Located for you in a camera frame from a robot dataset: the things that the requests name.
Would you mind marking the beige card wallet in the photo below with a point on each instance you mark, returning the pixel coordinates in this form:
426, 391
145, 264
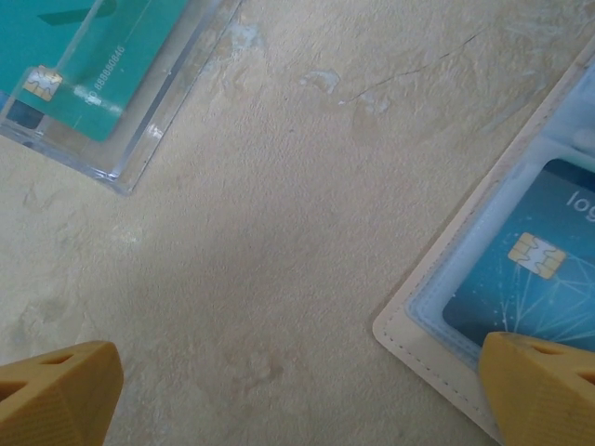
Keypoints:
418, 334

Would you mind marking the clear acrylic card stand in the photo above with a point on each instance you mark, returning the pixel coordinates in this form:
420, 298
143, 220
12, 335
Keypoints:
139, 153

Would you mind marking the teal VIP card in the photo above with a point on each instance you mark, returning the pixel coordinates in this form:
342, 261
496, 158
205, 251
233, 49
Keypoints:
116, 60

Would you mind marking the blue network pattern chip card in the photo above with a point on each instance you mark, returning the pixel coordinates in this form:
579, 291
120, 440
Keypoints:
534, 279

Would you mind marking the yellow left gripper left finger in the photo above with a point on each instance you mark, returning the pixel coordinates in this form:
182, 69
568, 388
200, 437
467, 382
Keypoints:
56, 399

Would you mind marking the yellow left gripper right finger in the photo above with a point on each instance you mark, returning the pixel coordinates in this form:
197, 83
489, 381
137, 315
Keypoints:
544, 399

